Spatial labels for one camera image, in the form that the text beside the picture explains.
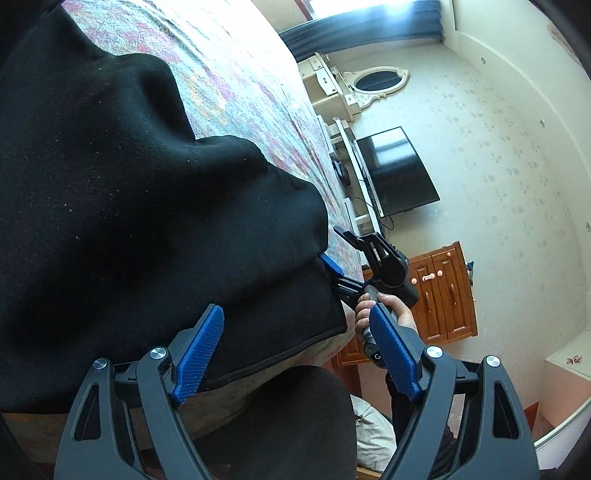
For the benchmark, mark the white television stand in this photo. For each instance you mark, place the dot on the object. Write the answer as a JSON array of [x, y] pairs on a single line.
[[353, 170]]

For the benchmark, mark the white crumpled bag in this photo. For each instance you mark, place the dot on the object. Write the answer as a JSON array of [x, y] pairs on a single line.
[[374, 429]]

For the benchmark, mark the person's leg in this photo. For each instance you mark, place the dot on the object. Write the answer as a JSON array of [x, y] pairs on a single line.
[[277, 424]]

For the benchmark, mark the brown wooden cabinet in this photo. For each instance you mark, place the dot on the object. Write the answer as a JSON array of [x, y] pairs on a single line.
[[445, 290]]

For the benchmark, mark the oval white-framed mirror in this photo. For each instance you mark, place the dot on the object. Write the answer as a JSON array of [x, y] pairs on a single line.
[[376, 81]]

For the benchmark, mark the black flat television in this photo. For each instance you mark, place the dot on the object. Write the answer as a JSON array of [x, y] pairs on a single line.
[[397, 173]]

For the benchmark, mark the white dressing table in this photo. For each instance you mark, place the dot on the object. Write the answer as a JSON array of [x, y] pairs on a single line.
[[325, 85]]

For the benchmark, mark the person's right hand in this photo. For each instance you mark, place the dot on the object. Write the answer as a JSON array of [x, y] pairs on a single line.
[[401, 314]]

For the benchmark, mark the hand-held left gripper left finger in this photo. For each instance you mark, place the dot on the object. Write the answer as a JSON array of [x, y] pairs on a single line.
[[198, 355]]

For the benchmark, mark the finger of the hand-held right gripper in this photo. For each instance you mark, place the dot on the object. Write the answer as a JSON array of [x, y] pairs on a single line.
[[331, 266], [369, 247]]

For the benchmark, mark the black pants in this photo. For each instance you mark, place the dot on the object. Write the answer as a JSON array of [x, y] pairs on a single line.
[[115, 207]]

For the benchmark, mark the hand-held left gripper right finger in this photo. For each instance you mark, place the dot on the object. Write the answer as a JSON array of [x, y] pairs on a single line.
[[392, 350]]

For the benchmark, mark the dark blue curtain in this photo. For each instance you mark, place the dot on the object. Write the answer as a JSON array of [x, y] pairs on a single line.
[[369, 25]]

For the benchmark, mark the floral bedspread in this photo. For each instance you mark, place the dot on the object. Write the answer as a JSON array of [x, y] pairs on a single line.
[[240, 78]]

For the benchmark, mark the white bedside cabinet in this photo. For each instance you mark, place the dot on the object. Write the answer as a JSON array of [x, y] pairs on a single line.
[[565, 383]]

